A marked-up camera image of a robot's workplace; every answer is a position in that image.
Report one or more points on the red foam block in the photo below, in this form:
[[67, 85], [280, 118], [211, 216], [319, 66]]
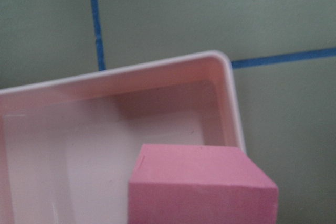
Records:
[[199, 184]]

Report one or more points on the pink plastic bin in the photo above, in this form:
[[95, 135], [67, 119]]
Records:
[[68, 147]]

